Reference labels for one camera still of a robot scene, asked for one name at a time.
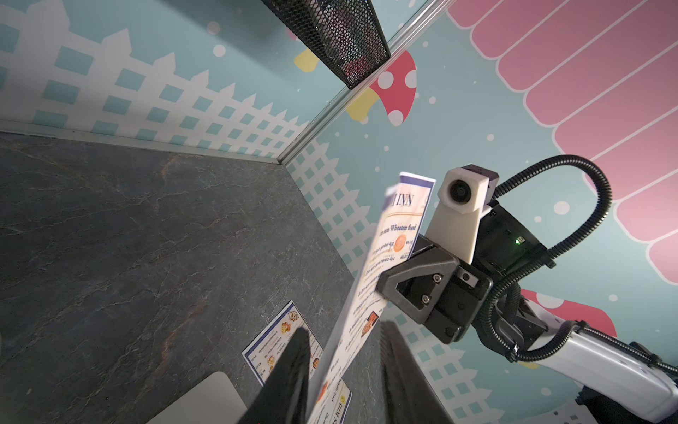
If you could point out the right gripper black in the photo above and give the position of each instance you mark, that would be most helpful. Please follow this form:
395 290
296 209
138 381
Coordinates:
437 290

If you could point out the black mesh wall basket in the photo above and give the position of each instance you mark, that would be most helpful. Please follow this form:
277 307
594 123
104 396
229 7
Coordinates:
345 35

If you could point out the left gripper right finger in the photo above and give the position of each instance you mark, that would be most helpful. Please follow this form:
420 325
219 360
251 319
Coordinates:
408 397

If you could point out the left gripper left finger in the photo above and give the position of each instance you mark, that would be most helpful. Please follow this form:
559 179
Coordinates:
283 398

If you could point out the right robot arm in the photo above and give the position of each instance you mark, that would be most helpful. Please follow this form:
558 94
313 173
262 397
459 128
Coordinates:
621 382

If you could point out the dim sum menu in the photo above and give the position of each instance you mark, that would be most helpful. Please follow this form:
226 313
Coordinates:
264 351
402 213

